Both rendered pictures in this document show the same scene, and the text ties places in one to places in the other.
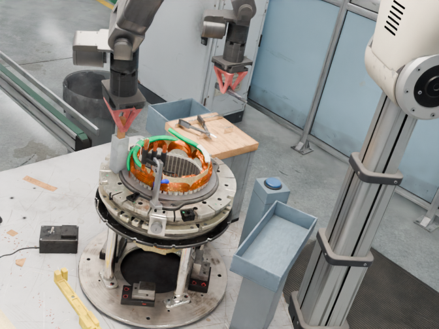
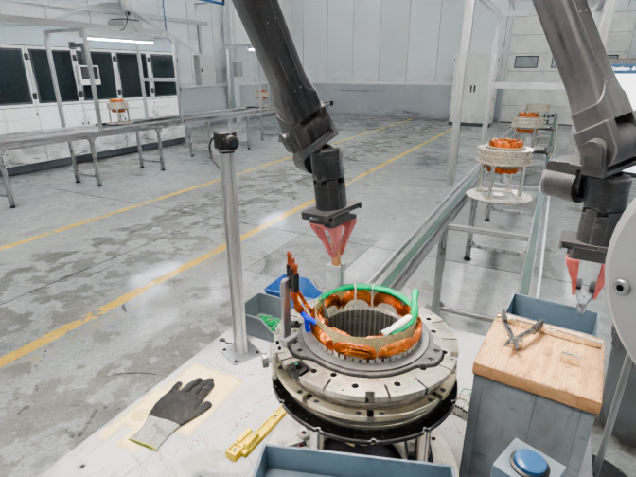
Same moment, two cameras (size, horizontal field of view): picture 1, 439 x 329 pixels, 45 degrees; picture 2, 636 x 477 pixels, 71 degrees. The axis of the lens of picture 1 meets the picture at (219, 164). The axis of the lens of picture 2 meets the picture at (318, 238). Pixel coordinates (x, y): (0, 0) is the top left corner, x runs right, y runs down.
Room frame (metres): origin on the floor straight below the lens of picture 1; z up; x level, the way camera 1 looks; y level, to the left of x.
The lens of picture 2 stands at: (0.82, -0.53, 1.53)
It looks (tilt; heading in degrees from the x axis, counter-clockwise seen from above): 21 degrees down; 78
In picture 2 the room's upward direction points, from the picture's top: straight up
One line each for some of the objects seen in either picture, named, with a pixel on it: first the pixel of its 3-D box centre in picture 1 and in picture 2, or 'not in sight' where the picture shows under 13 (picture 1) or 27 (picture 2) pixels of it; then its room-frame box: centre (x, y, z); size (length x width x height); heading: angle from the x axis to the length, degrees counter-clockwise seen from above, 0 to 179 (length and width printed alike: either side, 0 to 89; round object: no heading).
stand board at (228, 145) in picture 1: (211, 136); (540, 355); (1.35, 0.04, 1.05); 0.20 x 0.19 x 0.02; 45
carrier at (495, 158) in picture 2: not in sight; (502, 172); (2.51, 1.87, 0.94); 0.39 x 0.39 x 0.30
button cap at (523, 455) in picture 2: (273, 182); (530, 461); (1.19, -0.15, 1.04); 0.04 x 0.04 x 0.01
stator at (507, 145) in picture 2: not in sight; (504, 155); (2.51, 1.87, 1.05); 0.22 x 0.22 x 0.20
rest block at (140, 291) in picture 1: (144, 290); not in sight; (0.93, 0.12, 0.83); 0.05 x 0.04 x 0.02; 99
